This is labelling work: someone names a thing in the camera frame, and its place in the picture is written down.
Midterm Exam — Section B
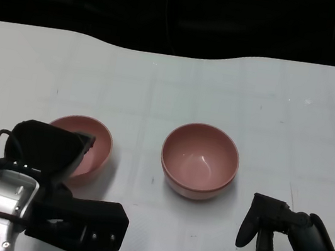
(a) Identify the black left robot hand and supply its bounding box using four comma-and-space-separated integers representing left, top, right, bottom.
1, 116, 99, 203

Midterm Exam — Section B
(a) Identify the pink bowl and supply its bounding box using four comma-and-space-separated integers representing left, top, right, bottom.
156, 159, 237, 206
39, 109, 118, 191
156, 117, 245, 196

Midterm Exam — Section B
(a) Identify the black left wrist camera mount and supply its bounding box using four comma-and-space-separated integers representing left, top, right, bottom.
22, 188, 133, 251

